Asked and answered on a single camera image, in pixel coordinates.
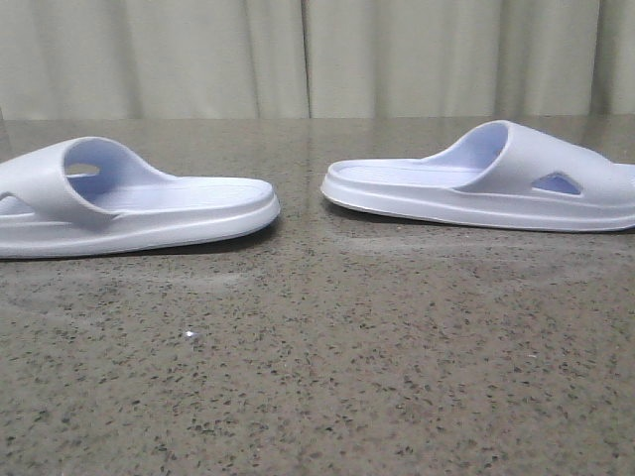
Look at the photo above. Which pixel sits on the beige curtain backdrop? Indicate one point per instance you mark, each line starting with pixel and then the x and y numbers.
pixel 320 59

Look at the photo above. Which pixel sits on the light blue slipper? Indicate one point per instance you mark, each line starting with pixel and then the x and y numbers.
pixel 93 196
pixel 499 174

